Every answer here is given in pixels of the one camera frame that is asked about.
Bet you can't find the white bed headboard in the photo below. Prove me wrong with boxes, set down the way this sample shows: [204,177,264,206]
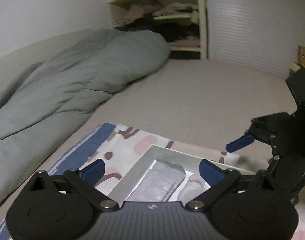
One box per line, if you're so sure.
[0,28,103,69]

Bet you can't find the grey quilted duvet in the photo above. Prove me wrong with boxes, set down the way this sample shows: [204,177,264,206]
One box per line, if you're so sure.
[0,28,172,145]

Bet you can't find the open wardrobe shelf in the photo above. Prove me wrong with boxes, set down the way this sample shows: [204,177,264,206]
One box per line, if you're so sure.
[109,0,208,59]

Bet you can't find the white yarn ball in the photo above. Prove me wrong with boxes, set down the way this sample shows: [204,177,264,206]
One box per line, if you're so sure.
[177,174,210,204]

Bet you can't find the silver foil pouch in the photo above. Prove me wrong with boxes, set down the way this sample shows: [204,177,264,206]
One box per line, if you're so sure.
[126,159,192,202]

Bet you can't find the pink clothes on shelf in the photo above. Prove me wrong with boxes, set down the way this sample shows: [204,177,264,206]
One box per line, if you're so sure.
[113,0,201,48]

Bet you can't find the white shallow cardboard box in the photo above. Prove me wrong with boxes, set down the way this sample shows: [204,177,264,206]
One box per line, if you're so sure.
[107,143,258,203]

